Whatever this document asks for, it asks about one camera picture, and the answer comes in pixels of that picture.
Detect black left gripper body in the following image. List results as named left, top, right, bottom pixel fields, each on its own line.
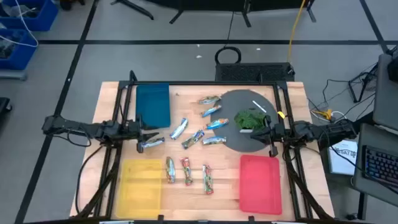
left=127, top=114, right=145, bottom=154

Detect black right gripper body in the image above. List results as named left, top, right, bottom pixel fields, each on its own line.
left=264, top=114, right=292, bottom=158

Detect blue silver granola bar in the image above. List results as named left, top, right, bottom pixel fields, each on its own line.
left=169, top=117, right=189, bottom=141
left=181, top=129, right=205, bottom=150
left=141, top=136, right=165, bottom=149

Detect red green granola bar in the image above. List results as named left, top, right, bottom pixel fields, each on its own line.
left=202, top=164, right=215, bottom=195
left=180, top=157, right=193, bottom=187
left=165, top=156, right=177, bottom=184

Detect orange blue granola bar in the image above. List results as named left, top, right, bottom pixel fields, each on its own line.
left=204, top=118, right=229, bottom=131
left=201, top=136, right=227, bottom=146
left=198, top=95, right=222, bottom=105
left=200, top=105, right=223, bottom=118

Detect red plastic tray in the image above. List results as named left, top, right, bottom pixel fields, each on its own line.
left=238, top=154, right=283, bottom=215

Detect green plant in white pot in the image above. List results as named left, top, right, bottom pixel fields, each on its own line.
left=233, top=108, right=269, bottom=134

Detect white strip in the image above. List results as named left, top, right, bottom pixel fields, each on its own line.
left=252, top=100, right=267, bottom=113

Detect teal blue plastic tray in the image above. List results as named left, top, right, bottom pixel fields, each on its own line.
left=136, top=83, right=172, bottom=129

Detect grey round mat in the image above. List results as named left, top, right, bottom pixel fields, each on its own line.
left=210, top=89, right=280, bottom=153

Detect yellow floor connector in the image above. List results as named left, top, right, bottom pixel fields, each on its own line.
left=312, top=108, right=333, bottom=121

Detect yellow plastic tray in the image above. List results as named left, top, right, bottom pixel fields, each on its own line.
left=115, top=158, right=163, bottom=220

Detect black perforated case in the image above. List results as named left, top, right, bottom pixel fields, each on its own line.
left=215, top=62, right=295, bottom=83

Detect white paper box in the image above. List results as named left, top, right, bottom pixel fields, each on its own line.
left=328, top=139, right=358, bottom=177

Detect grey monitor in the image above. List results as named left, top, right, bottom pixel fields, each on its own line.
left=372, top=53, right=398, bottom=131

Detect black stand legs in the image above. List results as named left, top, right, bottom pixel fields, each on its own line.
left=169, top=0, right=252, bottom=28

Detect black tripod leg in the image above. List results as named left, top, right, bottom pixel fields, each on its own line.
left=110, top=0, right=155, bottom=21

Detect blue storage bin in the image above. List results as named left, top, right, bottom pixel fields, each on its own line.
left=0, top=28, right=39, bottom=71
left=0, top=0, right=59, bottom=32

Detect black arm base cable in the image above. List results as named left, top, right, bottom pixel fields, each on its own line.
left=74, top=144, right=105, bottom=215

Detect black metal frame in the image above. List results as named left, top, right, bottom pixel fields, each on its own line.
left=74, top=70, right=335, bottom=223

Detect black wire stand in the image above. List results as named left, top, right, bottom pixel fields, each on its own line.
left=348, top=63, right=379, bottom=103

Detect black looped cable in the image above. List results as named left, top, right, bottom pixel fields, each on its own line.
left=214, top=11, right=243, bottom=65

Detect yellow cable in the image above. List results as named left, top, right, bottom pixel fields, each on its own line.
left=286, top=0, right=307, bottom=63

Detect white cable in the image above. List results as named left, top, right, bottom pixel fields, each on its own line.
left=0, top=0, right=39, bottom=49

